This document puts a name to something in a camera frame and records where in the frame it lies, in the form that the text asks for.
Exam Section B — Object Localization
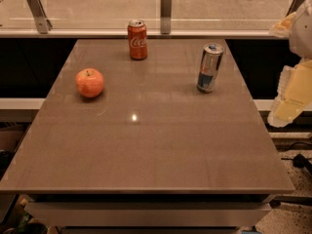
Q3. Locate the red Coca-Cola can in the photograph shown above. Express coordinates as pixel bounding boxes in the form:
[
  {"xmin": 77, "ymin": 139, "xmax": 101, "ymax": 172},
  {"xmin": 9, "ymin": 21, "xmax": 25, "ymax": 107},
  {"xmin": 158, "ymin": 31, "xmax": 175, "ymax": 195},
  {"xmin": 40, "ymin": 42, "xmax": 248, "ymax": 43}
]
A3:
[{"xmin": 128, "ymin": 19, "xmax": 147, "ymax": 60}]

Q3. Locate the silver blue Red Bull can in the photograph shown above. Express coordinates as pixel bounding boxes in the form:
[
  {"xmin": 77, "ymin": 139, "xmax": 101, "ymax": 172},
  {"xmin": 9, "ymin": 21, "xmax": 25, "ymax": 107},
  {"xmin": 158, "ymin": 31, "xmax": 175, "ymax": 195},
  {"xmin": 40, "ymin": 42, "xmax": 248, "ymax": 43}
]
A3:
[{"xmin": 197, "ymin": 43, "xmax": 224, "ymax": 93}]

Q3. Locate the right metal railing bracket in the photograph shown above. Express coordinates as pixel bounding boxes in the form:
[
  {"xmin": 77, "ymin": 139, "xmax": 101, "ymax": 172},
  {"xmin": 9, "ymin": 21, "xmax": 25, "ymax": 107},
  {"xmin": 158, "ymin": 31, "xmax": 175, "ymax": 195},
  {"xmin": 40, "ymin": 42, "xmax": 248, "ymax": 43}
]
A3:
[{"xmin": 285, "ymin": 0, "xmax": 312, "ymax": 18}]

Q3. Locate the glass railing panel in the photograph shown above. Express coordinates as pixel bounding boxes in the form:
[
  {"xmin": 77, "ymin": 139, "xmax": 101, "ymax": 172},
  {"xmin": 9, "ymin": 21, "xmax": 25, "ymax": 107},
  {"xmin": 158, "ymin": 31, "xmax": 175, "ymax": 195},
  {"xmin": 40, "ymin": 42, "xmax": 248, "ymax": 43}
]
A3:
[{"xmin": 0, "ymin": 0, "xmax": 293, "ymax": 31}]

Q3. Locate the metal railing bracket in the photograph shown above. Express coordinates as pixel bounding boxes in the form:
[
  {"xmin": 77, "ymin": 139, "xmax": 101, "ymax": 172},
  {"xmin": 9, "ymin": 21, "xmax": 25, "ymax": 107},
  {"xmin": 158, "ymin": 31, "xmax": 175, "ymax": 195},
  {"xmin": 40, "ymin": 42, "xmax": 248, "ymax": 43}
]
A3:
[
  {"xmin": 160, "ymin": 0, "xmax": 172, "ymax": 34},
  {"xmin": 26, "ymin": 0, "xmax": 53, "ymax": 34},
  {"xmin": 285, "ymin": 0, "xmax": 312, "ymax": 18}
]

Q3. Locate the left metal railing bracket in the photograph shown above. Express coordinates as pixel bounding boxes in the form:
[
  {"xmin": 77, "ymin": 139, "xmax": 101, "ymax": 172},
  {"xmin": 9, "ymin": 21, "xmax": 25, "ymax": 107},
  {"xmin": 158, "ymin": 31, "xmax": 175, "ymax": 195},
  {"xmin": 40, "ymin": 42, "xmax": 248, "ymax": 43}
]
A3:
[{"xmin": 26, "ymin": 0, "xmax": 53, "ymax": 34}]

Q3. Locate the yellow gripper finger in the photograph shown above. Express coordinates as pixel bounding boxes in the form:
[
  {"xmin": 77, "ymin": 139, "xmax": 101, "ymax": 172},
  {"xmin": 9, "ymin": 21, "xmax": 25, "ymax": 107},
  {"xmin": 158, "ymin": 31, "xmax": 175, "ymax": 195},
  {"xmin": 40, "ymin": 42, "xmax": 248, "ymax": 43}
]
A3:
[
  {"xmin": 267, "ymin": 59, "xmax": 312, "ymax": 128},
  {"xmin": 269, "ymin": 13, "xmax": 295, "ymax": 38}
]

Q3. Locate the red apple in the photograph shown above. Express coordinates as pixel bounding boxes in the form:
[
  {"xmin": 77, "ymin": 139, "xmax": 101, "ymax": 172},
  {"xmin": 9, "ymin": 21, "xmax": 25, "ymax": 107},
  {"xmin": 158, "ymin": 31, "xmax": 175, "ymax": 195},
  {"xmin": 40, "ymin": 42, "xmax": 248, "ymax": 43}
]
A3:
[{"xmin": 75, "ymin": 68, "xmax": 104, "ymax": 98}]

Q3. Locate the middle metal railing bracket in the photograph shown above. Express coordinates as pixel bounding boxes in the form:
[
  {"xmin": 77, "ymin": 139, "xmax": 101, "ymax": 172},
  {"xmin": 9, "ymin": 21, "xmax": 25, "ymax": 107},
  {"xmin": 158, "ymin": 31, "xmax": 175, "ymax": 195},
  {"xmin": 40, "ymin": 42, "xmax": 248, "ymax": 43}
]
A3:
[{"xmin": 160, "ymin": 0, "xmax": 172, "ymax": 34}]

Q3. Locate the black cable on floor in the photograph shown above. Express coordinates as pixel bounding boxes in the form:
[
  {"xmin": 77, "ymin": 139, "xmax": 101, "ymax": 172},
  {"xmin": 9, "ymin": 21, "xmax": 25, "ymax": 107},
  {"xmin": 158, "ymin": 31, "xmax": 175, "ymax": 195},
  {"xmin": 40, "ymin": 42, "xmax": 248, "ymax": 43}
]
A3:
[{"xmin": 280, "ymin": 141, "xmax": 312, "ymax": 176}]

